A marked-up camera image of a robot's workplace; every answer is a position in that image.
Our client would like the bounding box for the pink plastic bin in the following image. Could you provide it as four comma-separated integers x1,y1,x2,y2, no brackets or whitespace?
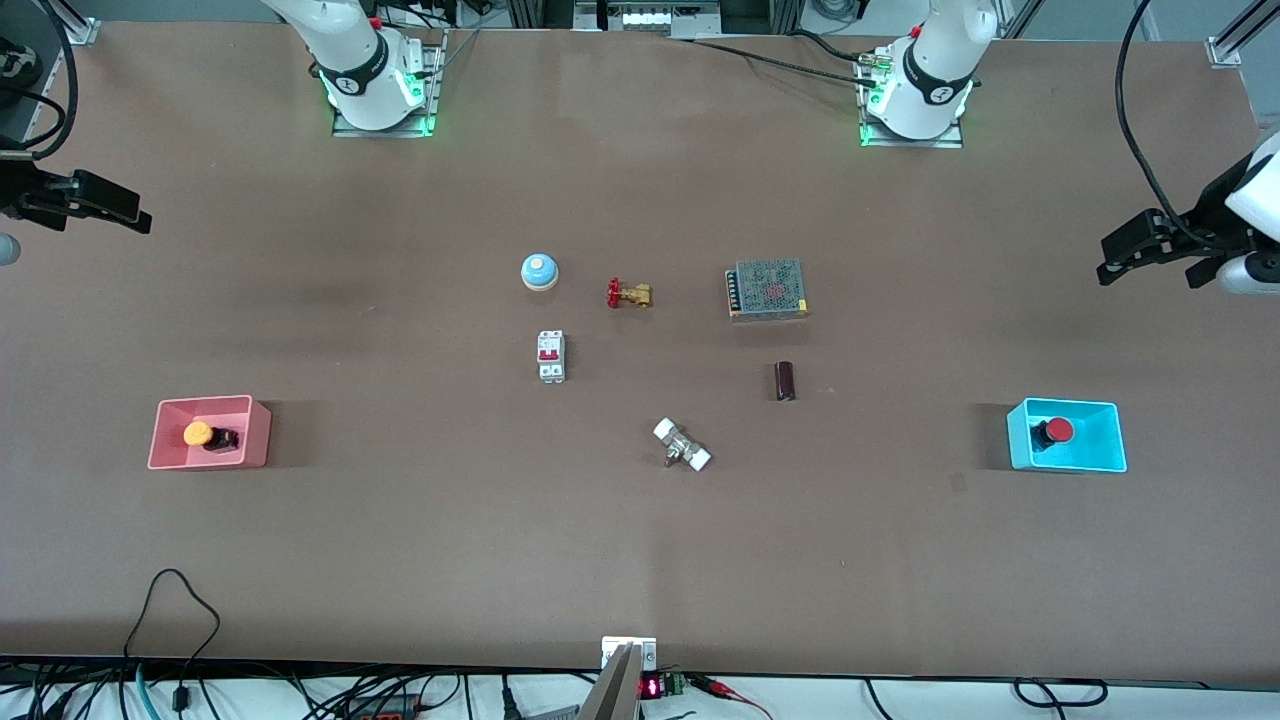
147,394,273,471

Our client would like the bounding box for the yellow mushroom push button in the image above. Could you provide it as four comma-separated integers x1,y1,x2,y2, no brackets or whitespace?
183,420,242,454

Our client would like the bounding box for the aluminium frame profile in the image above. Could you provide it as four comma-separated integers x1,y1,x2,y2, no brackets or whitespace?
1205,0,1280,69
42,0,102,47

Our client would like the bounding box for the cyan plastic bin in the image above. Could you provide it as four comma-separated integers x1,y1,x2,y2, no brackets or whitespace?
1006,397,1129,474

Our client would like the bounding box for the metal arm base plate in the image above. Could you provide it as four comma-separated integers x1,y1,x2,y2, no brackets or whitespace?
857,55,967,150
331,28,447,139

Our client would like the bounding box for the metal fitting with white caps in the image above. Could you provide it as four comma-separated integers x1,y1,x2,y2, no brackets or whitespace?
652,417,713,473

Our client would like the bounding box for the metal mesh power supply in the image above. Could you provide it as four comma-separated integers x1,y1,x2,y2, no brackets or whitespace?
726,258,810,323

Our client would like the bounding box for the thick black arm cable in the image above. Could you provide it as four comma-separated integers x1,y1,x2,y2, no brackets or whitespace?
1114,0,1206,251
0,0,79,161

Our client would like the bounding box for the black looped cable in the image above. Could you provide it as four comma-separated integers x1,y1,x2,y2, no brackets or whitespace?
122,568,223,713

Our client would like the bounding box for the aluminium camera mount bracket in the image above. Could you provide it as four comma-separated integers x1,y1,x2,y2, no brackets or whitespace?
577,635,659,720

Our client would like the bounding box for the black cable across table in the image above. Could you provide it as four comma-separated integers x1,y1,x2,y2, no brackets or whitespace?
668,28,883,91

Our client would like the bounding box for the red clip lead wire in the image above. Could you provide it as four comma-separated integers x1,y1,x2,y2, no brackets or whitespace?
695,676,776,720

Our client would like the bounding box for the black coiled cable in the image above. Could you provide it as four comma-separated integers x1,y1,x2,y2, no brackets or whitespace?
1012,677,1109,710

